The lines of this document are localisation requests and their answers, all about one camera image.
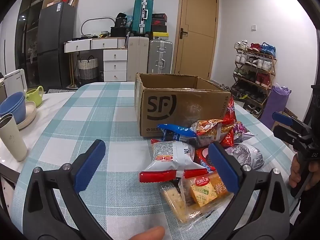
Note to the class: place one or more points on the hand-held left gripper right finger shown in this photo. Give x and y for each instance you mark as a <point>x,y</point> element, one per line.
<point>223,170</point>

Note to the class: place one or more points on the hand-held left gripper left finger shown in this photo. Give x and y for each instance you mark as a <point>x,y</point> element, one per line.
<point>90,166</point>

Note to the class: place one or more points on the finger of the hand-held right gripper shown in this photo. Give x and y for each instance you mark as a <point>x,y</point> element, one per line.
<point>283,133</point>
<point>282,118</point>

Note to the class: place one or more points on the red pink snack packet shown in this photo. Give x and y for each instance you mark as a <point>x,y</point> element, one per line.
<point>202,158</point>

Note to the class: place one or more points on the silver purple snack packet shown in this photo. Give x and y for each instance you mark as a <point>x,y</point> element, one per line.
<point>250,156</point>

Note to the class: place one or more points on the clear cake packet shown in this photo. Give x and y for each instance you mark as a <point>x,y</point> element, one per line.
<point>200,192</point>

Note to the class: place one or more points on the clear golden noodle packet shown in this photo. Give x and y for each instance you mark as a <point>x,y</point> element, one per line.
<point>210,132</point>

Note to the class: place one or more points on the purple white snack packet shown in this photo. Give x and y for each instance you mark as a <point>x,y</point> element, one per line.
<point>243,130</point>

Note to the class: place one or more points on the white snack packet red edge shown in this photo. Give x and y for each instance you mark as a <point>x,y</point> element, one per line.
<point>172,155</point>

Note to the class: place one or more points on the blue snack packet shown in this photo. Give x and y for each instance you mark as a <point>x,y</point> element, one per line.
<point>180,131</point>

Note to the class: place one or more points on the person's right hand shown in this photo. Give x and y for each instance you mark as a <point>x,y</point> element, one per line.
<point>295,172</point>

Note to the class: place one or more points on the person's left hand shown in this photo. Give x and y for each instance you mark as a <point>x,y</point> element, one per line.
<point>147,234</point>

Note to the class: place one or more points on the purple yoga mat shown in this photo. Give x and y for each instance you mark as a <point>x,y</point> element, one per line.
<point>275,107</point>

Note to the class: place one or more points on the wooden shoe rack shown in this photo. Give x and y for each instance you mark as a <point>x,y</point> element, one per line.
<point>271,80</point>

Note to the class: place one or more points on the shoe rack with shoes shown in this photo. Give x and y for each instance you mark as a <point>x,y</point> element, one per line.
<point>255,62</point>

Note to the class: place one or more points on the beige plate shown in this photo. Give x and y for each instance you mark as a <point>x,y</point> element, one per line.
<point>30,115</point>

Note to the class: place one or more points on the beige tumbler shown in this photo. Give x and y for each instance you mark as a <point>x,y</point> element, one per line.
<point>12,140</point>

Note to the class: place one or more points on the woven laundry basket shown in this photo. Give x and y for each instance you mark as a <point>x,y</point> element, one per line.
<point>87,70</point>

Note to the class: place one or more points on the blue bowl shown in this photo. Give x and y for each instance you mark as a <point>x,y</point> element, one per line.
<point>12,107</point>

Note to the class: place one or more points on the white drawer dresser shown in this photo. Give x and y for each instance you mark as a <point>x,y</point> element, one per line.
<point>115,65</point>

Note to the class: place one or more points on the white kettle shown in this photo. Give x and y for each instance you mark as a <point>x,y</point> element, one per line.
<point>15,82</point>

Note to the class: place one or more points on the beige suitcase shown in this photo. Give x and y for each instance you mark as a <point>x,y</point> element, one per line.
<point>137,57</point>

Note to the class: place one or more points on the wooden door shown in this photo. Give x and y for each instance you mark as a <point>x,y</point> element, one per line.
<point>197,30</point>

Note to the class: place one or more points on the dark grey fridge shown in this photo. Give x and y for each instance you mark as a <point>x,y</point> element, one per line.
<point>55,42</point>

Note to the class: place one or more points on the silver suitcase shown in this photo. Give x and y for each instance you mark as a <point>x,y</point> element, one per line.
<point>160,55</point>

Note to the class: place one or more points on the black box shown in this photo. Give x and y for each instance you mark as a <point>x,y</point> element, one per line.
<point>120,26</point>

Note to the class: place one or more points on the dark glass cabinet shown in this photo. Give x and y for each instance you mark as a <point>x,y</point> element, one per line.
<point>27,30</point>

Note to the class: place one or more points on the stack of shoe boxes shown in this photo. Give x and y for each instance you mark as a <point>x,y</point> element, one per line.
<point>159,26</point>

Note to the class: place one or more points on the teal suitcase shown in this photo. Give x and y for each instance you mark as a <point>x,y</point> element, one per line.
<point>141,15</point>

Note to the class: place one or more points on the grey loop frame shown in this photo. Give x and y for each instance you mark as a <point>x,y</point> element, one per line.
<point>86,22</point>

